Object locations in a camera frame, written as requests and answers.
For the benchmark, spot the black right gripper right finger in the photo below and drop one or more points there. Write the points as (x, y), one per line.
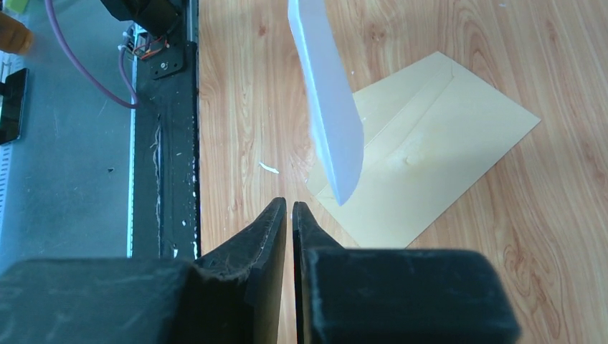
(394, 295)

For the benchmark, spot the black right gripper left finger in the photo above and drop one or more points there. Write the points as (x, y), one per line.
(230, 295)

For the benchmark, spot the lined letter paper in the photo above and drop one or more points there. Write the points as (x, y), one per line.
(335, 125)

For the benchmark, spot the tan paper envelope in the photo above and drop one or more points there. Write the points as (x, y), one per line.
(431, 131)

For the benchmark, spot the small white paper scrap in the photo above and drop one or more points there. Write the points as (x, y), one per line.
(268, 168)

